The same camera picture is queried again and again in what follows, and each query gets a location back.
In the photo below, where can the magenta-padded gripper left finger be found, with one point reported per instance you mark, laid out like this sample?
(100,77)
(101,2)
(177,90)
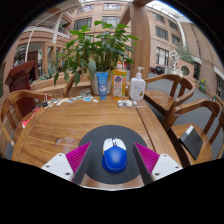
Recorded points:
(56,165)

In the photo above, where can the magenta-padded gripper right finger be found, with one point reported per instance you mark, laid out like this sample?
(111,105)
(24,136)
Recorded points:
(165,166)

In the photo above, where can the blue and white computer mouse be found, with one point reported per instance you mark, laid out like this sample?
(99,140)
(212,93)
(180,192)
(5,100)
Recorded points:
(114,158)

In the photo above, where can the black round mouse pad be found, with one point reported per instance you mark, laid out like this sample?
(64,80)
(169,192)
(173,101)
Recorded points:
(113,131)

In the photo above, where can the black notebook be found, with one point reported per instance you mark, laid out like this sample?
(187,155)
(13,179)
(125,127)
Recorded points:
(192,143)

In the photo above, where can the black binder clip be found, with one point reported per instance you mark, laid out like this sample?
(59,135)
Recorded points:
(45,103)

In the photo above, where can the wooden armchair with black notebook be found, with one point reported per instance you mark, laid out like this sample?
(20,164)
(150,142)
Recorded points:
(193,106)

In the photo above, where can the wooden armchair with empty seat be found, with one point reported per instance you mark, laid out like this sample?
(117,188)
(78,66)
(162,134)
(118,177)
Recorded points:
(160,100)

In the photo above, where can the small blue card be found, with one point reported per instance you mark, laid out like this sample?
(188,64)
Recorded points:
(88,99)

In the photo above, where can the white crumpled wrapper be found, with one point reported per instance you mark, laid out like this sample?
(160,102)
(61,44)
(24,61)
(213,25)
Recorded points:
(124,103)

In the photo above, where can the wooden armchair with red packet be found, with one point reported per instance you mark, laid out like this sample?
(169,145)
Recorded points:
(16,96)

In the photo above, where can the wooden chair behind plant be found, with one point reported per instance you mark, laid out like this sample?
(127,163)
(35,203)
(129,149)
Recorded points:
(68,85)

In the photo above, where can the white pump bottle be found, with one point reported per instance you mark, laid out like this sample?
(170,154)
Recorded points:
(137,88)

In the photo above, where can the yellow flowering plant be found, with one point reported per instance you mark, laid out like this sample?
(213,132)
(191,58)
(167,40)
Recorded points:
(202,86)

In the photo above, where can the spiky green agave plant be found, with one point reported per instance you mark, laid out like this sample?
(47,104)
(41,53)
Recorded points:
(48,74)

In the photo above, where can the blue squeeze tube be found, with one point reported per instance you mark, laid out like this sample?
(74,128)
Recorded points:
(102,85)

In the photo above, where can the dark red wooden lectern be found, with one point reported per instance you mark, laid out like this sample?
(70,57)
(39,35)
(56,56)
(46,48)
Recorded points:
(20,80)

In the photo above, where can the yellow liquid soap bottle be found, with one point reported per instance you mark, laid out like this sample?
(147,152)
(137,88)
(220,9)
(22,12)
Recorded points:
(118,83)

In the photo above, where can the white outdoor sculpture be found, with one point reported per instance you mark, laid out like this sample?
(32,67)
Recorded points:
(175,59)

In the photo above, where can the green plant in white pot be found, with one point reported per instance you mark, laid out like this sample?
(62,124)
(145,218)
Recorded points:
(96,46)

